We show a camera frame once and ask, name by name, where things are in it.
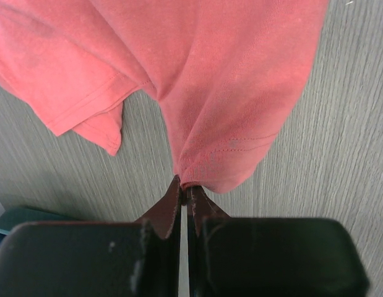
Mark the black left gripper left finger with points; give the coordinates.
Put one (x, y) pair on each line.
(59, 258)

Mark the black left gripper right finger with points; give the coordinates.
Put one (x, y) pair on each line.
(234, 256)

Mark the pink t-shirt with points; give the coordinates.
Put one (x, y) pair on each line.
(226, 74)

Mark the teal laundry basket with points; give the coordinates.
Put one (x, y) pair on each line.
(19, 215)

